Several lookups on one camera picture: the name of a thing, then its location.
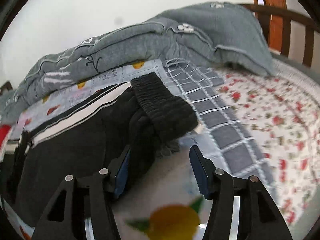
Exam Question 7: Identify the dark wooden headboard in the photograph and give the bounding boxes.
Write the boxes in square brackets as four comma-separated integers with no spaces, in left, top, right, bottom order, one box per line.
[0,81,13,95]

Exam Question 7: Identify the brown wooden door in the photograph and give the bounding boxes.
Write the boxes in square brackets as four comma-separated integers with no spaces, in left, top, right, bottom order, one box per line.
[249,0,288,52]

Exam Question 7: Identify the black pants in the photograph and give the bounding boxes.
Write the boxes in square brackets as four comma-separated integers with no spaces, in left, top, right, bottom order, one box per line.
[1,73,198,227]

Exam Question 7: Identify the floral bed sheet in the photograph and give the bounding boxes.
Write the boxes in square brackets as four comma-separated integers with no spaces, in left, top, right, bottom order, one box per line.
[217,60,319,226]

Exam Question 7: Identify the red pillow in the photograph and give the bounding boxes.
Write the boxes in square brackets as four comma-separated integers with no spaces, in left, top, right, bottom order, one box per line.
[0,125,12,152]

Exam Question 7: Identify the grey floral quilt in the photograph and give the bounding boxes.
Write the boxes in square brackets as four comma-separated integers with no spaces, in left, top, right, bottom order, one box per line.
[1,2,276,125]

